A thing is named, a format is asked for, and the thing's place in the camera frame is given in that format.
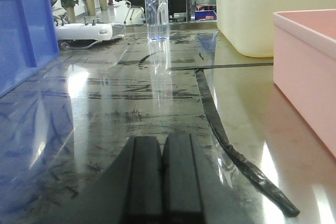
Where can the cream plastic bin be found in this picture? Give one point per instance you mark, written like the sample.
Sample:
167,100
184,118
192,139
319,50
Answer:
248,24

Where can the blue plastic bin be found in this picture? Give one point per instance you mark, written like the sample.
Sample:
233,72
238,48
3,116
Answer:
28,40

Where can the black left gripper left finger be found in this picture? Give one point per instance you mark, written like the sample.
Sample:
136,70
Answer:
128,191

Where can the clear water bottle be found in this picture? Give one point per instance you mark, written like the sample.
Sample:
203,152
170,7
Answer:
157,19

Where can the black tape strip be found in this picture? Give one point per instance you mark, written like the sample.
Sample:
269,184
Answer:
256,177

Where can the pink plastic bin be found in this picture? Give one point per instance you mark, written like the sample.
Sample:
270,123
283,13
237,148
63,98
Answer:
304,67

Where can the blue storage bin lower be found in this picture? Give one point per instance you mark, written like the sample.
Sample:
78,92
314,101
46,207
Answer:
205,15

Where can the white handheld controller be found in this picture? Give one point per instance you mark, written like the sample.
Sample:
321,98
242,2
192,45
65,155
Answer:
90,31

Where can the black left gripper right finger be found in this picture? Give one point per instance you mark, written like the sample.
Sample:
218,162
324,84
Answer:
192,191

